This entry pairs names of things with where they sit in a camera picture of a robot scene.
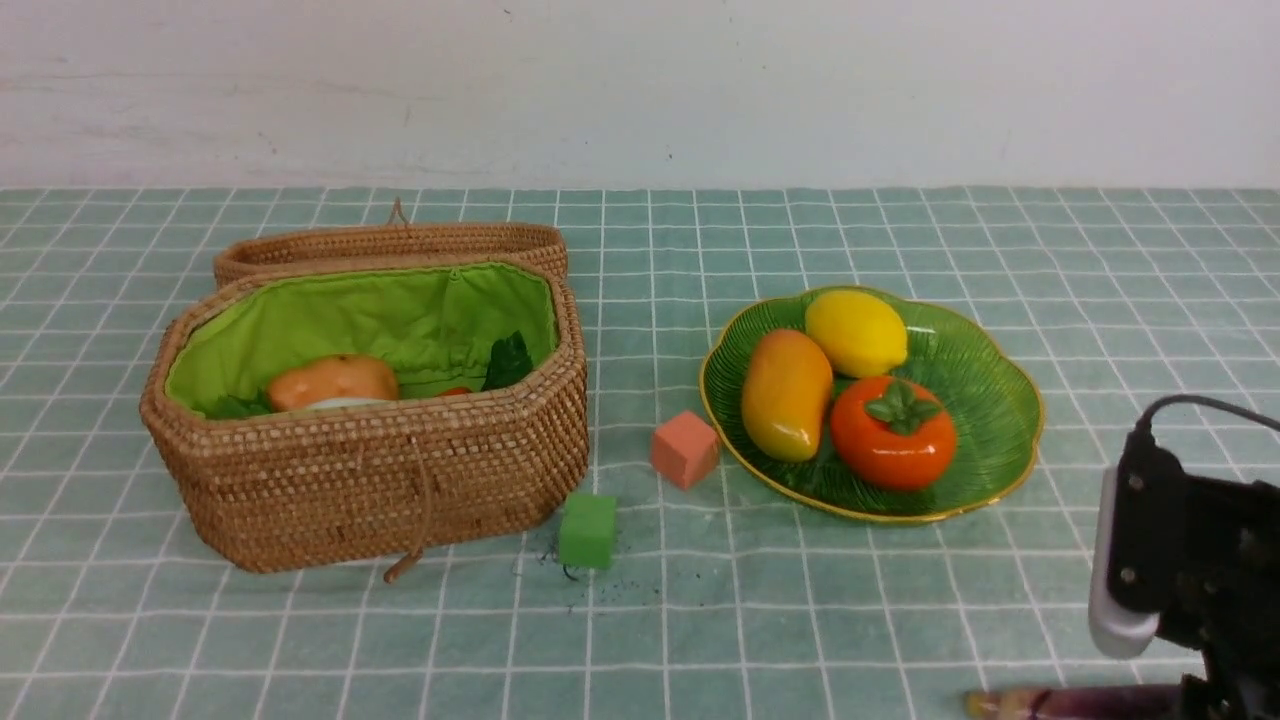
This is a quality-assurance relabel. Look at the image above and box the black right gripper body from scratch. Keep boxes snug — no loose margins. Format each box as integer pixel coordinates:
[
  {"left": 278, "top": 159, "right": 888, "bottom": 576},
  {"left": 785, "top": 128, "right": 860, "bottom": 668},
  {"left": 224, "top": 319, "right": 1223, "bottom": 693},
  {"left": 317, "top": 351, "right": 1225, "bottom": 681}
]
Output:
[{"left": 1157, "top": 477, "right": 1279, "bottom": 719}]

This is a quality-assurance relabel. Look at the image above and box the purple eggplant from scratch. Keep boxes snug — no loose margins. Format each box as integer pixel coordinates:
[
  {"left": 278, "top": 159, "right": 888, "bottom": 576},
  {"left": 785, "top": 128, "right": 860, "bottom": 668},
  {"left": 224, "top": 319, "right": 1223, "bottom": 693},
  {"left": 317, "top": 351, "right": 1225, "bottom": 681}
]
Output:
[{"left": 963, "top": 685, "right": 1181, "bottom": 719}]

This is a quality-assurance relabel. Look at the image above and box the orange persimmon with green calyx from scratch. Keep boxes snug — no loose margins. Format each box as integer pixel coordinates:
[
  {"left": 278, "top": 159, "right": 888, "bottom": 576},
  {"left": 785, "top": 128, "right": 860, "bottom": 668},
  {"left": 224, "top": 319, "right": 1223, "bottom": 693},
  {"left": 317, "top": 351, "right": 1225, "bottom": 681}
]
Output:
[{"left": 828, "top": 375, "right": 957, "bottom": 492}]

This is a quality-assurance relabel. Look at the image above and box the yellow lemon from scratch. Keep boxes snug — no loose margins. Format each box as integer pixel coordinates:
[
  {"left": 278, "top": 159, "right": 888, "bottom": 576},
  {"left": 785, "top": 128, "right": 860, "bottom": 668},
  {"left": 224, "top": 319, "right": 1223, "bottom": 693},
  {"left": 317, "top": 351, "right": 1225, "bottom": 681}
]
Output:
[{"left": 805, "top": 290, "right": 909, "bottom": 379}]

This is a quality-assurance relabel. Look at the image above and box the orange yellow mango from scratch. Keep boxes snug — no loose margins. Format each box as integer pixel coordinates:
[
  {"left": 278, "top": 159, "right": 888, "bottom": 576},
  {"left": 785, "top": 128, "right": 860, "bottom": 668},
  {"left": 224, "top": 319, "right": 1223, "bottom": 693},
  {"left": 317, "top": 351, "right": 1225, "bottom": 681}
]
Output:
[{"left": 740, "top": 328, "right": 835, "bottom": 462}]

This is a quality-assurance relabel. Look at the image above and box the red carrot with green leaves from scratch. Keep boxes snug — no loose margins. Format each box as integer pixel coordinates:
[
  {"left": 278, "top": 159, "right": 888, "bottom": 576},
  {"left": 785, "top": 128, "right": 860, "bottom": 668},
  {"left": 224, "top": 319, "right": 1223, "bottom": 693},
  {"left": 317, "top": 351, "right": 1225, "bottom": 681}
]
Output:
[{"left": 479, "top": 331, "right": 532, "bottom": 392}]

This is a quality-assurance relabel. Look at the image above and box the brown potato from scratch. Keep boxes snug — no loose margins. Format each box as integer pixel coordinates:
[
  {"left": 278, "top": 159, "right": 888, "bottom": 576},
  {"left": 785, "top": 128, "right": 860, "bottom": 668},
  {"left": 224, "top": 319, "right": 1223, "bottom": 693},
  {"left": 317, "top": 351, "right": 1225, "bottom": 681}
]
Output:
[{"left": 266, "top": 354, "right": 401, "bottom": 405}]

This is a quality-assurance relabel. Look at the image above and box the white radish with green leaves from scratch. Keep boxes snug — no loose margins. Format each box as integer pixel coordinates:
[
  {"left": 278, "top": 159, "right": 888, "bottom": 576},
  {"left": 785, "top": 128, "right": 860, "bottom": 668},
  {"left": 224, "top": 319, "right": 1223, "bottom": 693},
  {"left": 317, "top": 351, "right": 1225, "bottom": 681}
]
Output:
[{"left": 204, "top": 391, "right": 389, "bottom": 421}]

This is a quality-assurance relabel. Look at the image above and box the green glass leaf plate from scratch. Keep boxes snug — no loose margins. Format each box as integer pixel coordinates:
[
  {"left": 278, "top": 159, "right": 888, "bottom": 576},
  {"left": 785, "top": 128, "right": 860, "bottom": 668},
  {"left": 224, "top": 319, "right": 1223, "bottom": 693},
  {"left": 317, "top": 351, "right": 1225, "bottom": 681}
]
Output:
[{"left": 698, "top": 288, "right": 1044, "bottom": 525}]

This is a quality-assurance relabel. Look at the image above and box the orange foam cube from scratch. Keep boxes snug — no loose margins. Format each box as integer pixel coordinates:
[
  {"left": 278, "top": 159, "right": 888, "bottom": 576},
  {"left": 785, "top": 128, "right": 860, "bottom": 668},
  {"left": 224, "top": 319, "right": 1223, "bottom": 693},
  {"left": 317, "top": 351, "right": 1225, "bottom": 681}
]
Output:
[{"left": 650, "top": 411, "right": 721, "bottom": 491}]

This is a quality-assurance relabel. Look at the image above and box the green foam cube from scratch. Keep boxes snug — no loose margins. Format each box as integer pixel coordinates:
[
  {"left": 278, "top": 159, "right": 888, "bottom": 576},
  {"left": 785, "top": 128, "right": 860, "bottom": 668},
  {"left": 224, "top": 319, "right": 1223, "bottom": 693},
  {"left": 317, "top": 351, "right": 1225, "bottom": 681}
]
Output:
[{"left": 557, "top": 492, "right": 618, "bottom": 570}]

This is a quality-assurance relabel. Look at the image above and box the woven wicker basket lid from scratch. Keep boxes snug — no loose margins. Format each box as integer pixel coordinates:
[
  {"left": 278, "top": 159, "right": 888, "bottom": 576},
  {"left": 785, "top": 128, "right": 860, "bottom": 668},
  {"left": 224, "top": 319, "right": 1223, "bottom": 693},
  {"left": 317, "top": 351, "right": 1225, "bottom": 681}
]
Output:
[{"left": 212, "top": 200, "right": 570, "bottom": 287}]

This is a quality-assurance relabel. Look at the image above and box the woven wicker basket green lining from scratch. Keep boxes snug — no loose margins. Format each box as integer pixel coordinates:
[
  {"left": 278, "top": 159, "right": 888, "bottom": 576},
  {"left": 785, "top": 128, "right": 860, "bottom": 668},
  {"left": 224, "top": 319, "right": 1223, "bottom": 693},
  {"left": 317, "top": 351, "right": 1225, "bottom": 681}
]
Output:
[{"left": 140, "top": 256, "right": 590, "bottom": 582}]

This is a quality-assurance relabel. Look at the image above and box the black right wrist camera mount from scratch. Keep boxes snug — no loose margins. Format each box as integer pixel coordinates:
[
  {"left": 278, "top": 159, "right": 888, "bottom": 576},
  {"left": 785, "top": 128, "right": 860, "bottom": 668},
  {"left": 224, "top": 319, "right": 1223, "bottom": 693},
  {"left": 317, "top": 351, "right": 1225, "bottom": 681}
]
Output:
[{"left": 1088, "top": 427, "right": 1190, "bottom": 660}]

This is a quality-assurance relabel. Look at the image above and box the black cable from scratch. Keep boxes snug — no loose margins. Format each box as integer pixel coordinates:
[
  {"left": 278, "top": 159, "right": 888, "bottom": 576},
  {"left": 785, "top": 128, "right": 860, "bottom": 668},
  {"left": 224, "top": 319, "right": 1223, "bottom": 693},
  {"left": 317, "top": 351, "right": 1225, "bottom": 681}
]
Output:
[{"left": 1135, "top": 395, "right": 1280, "bottom": 441}]

